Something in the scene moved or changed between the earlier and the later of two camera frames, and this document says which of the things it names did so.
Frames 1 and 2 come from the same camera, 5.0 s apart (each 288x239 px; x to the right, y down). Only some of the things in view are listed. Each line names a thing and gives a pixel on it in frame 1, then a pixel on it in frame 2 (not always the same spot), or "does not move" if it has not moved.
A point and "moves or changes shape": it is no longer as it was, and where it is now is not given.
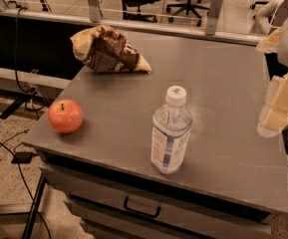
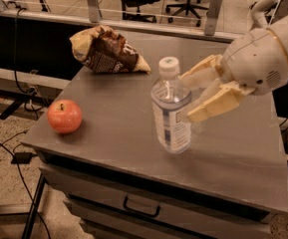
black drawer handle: (126, 201) does not move
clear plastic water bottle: (170, 128) moves or changes shape
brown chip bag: (106, 49) does not move
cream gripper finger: (283, 101) -> (221, 96)
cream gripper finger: (270, 44) -> (203, 73)
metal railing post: (94, 2) does not move
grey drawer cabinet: (236, 182) does not move
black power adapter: (23, 157) does not move
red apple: (65, 116) does not move
